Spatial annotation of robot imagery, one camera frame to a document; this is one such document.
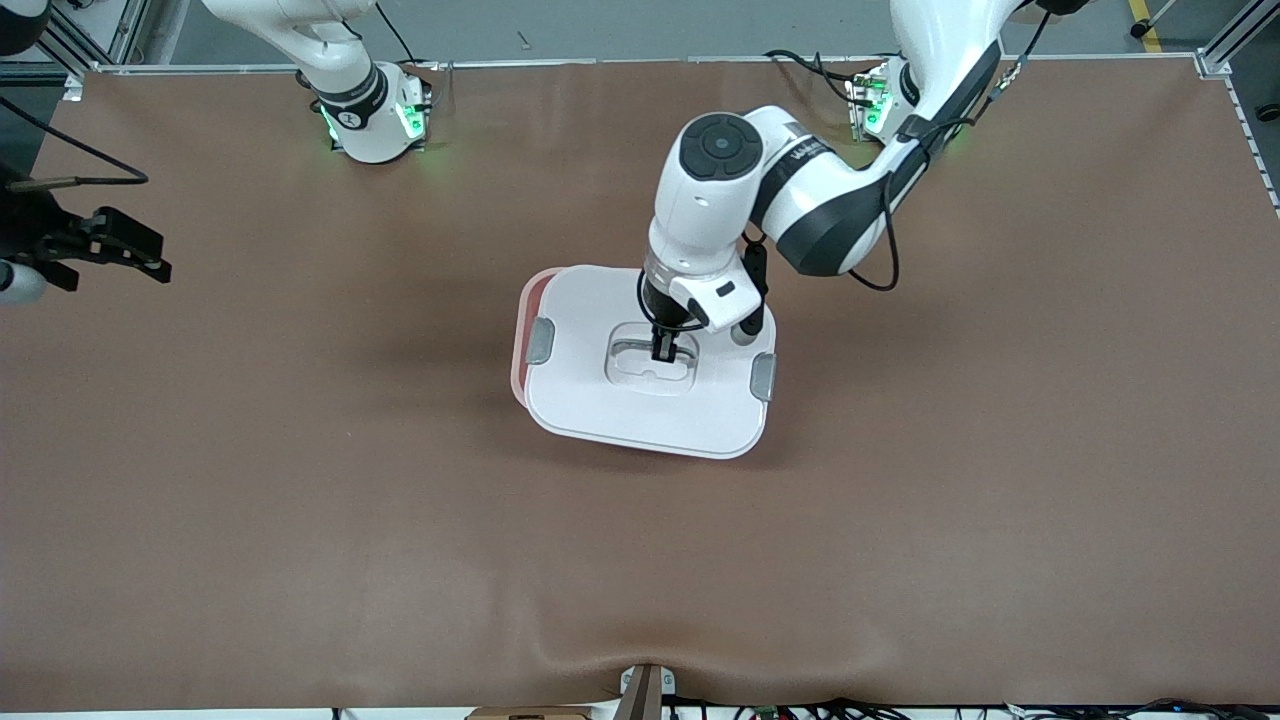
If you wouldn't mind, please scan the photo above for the white box lid with handle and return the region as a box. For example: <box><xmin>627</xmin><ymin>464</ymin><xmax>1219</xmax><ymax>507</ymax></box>
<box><xmin>522</xmin><ymin>265</ymin><xmax>779</xmax><ymax>461</ymax></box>

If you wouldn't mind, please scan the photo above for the brown table mat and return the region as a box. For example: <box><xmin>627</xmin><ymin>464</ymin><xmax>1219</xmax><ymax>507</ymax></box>
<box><xmin>0</xmin><ymin>55</ymin><xmax>1280</xmax><ymax>713</ymax></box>

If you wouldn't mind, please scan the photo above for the black caster with rod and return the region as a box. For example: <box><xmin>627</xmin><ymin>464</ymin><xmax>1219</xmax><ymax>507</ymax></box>
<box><xmin>1129</xmin><ymin>0</ymin><xmax>1183</xmax><ymax>40</ymax></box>

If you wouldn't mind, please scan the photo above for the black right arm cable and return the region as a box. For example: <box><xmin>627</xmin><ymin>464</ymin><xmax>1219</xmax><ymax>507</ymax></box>
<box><xmin>0</xmin><ymin>95</ymin><xmax>151</xmax><ymax>193</ymax></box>

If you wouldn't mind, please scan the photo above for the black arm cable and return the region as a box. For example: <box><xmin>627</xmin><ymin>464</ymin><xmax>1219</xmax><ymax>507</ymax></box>
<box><xmin>0</xmin><ymin>95</ymin><xmax>151</xmax><ymax>193</ymax></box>
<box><xmin>848</xmin><ymin>8</ymin><xmax>1053</xmax><ymax>294</ymax></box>

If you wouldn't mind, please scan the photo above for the aluminium frame profile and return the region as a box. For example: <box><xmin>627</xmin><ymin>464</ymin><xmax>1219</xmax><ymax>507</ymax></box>
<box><xmin>38</xmin><ymin>0</ymin><xmax>153</xmax><ymax>101</ymax></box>
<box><xmin>1197</xmin><ymin>0</ymin><xmax>1280</xmax><ymax>79</ymax></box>

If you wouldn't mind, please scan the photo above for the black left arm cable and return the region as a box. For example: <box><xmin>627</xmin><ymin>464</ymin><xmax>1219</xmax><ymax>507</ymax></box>
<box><xmin>848</xmin><ymin>8</ymin><xmax>1053</xmax><ymax>294</ymax></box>

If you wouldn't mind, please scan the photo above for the black left base cable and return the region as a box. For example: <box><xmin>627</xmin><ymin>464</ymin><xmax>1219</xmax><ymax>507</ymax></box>
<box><xmin>763</xmin><ymin>47</ymin><xmax>863</xmax><ymax>107</ymax></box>

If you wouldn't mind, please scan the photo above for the black base cable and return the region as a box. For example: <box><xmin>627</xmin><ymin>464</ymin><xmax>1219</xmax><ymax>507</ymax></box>
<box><xmin>373</xmin><ymin>0</ymin><xmax>443</xmax><ymax>73</ymax></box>
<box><xmin>763</xmin><ymin>47</ymin><xmax>863</xmax><ymax>107</ymax></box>

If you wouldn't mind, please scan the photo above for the black right base cable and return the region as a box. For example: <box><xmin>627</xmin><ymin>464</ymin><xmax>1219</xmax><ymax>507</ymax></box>
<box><xmin>373</xmin><ymin>0</ymin><xmax>443</xmax><ymax>73</ymax></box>

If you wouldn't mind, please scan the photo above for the front camera mount bracket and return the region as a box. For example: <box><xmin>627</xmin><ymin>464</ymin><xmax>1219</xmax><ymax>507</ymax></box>
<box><xmin>618</xmin><ymin>663</ymin><xmax>677</xmax><ymax>720</ymax></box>

